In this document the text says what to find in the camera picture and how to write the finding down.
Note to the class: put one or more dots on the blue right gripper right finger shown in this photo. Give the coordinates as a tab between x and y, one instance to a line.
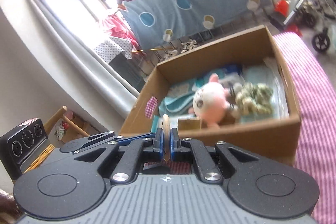
202	158

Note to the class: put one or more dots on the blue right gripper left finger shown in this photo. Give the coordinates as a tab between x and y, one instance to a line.
133	153

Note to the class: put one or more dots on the teal knitted towel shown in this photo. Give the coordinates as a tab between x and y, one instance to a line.
176	106

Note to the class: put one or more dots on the pink white plush toy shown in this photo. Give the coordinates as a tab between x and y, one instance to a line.
213	102

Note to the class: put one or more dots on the green floral scrunchie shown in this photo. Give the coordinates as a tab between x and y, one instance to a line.
254	99

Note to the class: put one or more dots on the blue wet wipes pack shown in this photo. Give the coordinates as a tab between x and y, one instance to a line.
228	76

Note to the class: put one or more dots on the blue face mask pack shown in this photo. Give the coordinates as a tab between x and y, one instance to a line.
267	73

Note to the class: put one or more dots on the blue tissue box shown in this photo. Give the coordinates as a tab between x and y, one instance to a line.
181	89

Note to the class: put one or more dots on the yellow scouring sponge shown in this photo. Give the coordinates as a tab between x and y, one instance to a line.
193	123

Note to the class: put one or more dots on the brown cardboard box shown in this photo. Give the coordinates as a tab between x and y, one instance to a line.
274	138

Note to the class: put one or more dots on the grey curtain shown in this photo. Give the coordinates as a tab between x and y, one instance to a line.
114	88

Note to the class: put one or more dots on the white polka dot cloth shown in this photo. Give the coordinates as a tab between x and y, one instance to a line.
113	47

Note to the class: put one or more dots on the purple checkered tablecloth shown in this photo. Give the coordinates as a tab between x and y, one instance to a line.
315	153

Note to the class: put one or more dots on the pink hanging garment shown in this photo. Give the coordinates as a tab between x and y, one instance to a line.
115	27

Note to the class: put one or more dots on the black wheelchair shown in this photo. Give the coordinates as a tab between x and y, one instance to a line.
289	14

